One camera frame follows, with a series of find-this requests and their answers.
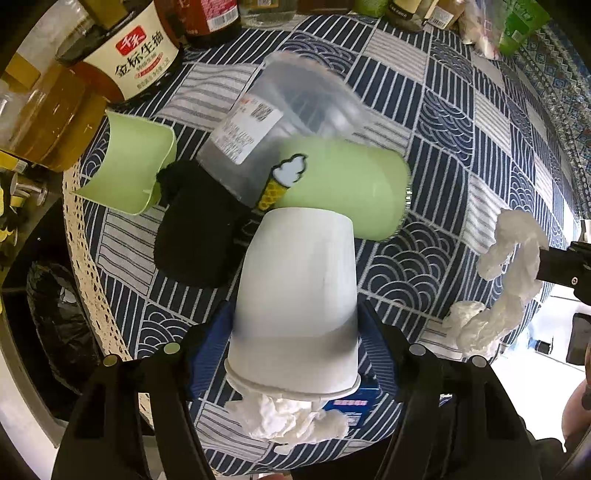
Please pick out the blue packet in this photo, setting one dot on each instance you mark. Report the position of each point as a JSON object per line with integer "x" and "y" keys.
{"x": 355, "y": 401}

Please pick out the light green scoop cup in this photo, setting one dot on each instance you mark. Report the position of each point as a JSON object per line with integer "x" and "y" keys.
{"x": 129, "y": 166}

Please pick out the white paper cup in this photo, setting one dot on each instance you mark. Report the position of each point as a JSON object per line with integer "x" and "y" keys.
{"x": 295, "y": 300}

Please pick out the green cup with cone print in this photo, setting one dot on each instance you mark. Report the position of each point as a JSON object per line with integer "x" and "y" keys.
{"x": 341, "y": 184}

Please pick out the white tissue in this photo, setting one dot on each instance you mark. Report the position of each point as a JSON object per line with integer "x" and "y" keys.
{"x": 512, "y": 295}
{"x": 471, "y": 327}
{"x": 286, "y": 417}

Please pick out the yellow oil bottle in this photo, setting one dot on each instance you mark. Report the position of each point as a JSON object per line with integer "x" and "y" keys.
{"x": 46, "y": 110}

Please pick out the soy sauce bottle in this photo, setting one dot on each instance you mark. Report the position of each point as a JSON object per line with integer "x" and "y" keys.
{"x": 124, "y": 46}

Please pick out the trash bin with black bag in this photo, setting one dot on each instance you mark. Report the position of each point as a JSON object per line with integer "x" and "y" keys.
{"x": 60, "y": 323}

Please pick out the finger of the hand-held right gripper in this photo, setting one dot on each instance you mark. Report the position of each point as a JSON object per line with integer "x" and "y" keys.
{"x": 579, "y": 337}
{"x": 558, "y": 270}

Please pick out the black cloth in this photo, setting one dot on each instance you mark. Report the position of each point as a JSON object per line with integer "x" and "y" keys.
{"x": 198, "y": 226}

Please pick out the dark bottle with red label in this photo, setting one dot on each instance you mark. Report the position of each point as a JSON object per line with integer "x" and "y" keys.
{"x": 207, "y": 18}

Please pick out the person's right hand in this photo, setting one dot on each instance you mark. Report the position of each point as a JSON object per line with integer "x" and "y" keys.
{"x": 579, "y": 410}

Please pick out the blue white patterned tablecloth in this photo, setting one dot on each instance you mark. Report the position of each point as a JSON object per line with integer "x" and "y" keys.
{"x": 461, "y": 138}

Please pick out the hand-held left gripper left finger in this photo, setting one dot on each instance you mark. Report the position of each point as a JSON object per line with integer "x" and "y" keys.
{"x": 212, "y": 341}

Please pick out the white plastic bag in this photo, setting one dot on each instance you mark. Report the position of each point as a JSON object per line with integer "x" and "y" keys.
{"x": 480, "y": 27}

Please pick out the clear glass jar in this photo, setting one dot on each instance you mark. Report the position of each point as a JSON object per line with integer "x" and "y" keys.
{"x": 64, "y": 23}

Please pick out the clear plastic cup with label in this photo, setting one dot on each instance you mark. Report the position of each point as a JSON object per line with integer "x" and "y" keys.
{"x": 286, "y": 120}

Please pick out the clear glass bottle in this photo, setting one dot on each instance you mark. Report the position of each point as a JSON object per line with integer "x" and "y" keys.
{"x": 263, "y": 11}

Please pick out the dark bottle with white label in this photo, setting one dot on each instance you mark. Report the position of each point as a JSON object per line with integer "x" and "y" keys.
{"x": 406, "y": 11}

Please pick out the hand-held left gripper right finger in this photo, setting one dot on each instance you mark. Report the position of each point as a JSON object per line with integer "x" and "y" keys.
{"x": 376, "y": 341}

